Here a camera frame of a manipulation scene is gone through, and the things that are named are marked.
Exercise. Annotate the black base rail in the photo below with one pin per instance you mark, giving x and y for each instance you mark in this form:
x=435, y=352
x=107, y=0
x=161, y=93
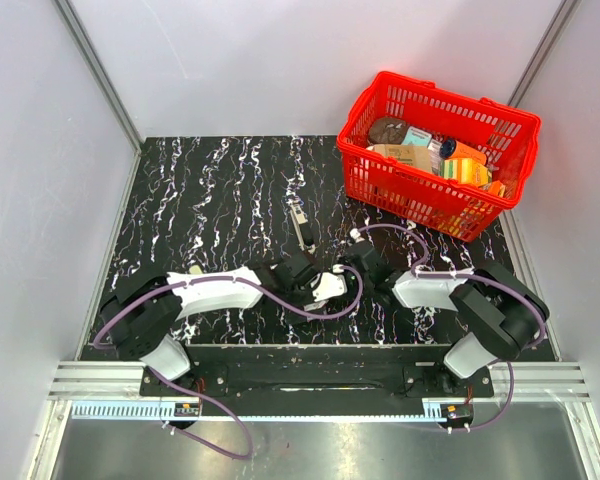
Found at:
x=415, y=370

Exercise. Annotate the red shopping basket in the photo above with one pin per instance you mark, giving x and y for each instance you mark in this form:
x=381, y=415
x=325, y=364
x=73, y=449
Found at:
x=502, y=138

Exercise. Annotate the orange green carton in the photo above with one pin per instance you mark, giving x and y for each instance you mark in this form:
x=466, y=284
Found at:
x=466, y=171

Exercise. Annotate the brown round package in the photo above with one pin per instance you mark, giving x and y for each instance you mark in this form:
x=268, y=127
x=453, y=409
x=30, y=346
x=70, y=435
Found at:
x=387, y=130

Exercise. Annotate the teal small box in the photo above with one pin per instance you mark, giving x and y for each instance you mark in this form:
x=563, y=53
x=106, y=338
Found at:
x=417, y=137

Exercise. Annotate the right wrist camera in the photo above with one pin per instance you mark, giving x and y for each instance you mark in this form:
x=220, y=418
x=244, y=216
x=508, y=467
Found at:
x=356, y=236

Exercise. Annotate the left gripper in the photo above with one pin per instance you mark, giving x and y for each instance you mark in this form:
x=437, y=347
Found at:
x=309, y=297

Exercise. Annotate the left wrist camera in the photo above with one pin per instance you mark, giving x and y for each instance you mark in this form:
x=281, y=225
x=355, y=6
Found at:
x=327, y=286

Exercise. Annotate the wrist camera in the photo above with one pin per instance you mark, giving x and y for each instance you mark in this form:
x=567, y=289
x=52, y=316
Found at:
x=356, y=236
x=327, y=286

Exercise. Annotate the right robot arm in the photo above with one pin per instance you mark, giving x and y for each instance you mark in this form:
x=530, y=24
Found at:
x=503, y=315

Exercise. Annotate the white stapler base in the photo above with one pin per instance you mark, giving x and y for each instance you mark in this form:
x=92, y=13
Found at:
x=302, y=227

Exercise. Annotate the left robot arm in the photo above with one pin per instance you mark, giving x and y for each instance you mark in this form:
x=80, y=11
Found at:
x=139, y=313

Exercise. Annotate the blue cap bottle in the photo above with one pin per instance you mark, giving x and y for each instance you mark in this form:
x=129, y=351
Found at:
x=447, y=148

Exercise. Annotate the cardboard box in basket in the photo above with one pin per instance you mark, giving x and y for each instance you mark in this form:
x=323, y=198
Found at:
x=414, y=156

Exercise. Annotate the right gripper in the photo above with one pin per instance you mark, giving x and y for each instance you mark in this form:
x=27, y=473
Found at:
x=343, y=259

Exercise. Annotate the aluminium frame rail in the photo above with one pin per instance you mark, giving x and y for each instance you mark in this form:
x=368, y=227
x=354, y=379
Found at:
x=108, y=391

